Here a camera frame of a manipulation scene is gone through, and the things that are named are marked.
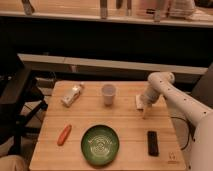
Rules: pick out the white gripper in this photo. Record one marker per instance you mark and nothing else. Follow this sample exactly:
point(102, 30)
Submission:
point(149, 97)

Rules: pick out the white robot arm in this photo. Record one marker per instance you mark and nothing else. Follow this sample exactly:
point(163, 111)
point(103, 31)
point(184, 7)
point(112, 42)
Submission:
point(199, 114)

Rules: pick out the green plate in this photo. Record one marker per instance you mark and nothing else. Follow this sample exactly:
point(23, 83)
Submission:
point(100, 145)

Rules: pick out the orange carrot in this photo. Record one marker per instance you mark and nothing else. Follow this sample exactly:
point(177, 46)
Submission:
point(64, 134)

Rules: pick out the black office chair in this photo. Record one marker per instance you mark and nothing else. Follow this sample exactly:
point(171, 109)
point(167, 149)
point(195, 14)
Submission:
point(20, 100)

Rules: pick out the wooden table board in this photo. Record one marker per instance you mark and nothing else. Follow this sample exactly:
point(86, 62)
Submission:
point(88, 110)

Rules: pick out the white sponge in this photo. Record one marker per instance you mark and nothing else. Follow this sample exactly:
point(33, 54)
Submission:
point(139, 102)

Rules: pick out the black remote control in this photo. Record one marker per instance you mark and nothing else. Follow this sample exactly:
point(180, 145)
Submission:
point(152, 143)

